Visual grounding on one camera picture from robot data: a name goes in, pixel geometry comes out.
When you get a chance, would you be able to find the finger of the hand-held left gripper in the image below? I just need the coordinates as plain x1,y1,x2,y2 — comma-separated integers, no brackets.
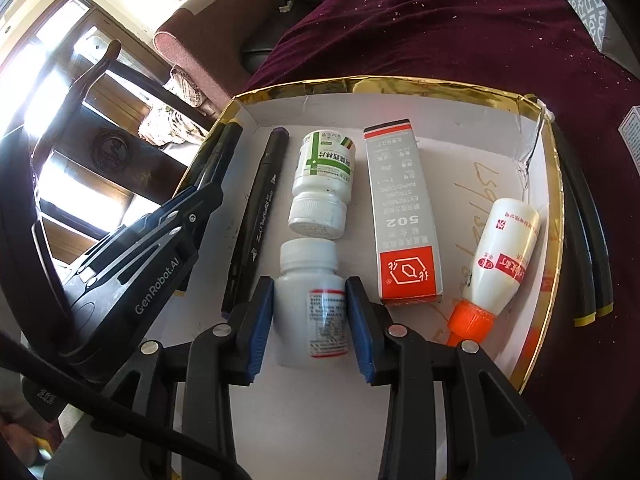
137,125,231,233
172,185,225,256

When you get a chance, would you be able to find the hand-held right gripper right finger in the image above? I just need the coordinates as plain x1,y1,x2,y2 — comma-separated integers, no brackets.
345,275,571,480

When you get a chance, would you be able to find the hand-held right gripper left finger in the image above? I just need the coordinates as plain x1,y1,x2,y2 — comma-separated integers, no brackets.
90,276,276,480

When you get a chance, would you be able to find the white bottle red label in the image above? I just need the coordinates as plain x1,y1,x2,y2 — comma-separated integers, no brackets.
272,239,351,367

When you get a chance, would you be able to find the black marker purple end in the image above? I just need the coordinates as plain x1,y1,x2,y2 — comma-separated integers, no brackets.
221,128,290,317

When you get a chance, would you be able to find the grey red glue box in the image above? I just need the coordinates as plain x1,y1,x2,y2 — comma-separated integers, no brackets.
363,119,445,307

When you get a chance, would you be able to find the gold rimmed white tray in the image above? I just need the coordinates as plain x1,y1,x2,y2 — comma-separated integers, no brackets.
170,76,566,480

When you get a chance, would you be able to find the patterned seat cushion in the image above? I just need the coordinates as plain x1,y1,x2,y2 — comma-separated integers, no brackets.
137,65,211,143

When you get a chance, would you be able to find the dark wooden chair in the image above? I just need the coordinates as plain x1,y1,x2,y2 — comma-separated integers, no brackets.
0,0,211,361

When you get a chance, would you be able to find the white bottle green label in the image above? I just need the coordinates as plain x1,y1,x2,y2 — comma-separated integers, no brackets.
288,130,357,239

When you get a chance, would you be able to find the brown cushioned chair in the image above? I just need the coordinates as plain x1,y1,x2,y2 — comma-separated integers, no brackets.
154,0,286,111

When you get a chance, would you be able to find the white glue bottle orange cap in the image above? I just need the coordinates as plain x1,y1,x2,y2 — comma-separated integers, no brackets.
446,197,542,347

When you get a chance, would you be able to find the small white box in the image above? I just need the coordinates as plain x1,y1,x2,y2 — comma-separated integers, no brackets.
618,105,640,166

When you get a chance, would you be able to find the black braided cable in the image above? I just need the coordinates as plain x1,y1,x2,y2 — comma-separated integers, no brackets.
0,332,253,480

